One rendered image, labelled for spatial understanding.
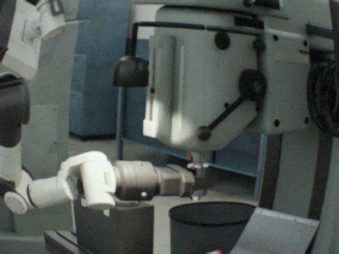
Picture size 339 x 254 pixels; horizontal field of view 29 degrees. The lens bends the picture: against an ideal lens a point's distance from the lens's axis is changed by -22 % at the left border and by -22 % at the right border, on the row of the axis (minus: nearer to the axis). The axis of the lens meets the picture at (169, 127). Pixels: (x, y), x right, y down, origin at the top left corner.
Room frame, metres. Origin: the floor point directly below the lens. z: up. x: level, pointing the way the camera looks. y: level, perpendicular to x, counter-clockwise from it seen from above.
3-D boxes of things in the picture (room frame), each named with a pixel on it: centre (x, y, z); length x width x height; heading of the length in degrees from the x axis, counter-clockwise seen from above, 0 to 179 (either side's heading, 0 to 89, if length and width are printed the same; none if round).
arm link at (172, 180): (1.68, 0.02, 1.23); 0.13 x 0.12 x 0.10; 22
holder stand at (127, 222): (2.02, 0.15, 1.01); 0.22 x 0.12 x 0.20; 46
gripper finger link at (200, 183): (1.69, -0.07, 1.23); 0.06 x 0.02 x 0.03; 112
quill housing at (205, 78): (1.72, -0.07, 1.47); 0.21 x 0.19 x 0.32; 38
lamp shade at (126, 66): (1.57, 0.08, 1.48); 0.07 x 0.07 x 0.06
